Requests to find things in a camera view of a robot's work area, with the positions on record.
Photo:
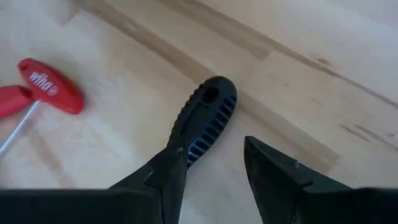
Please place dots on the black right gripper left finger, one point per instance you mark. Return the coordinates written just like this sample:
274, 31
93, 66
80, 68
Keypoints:
140, 199

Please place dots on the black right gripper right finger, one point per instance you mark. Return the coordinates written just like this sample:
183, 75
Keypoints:
295, 193

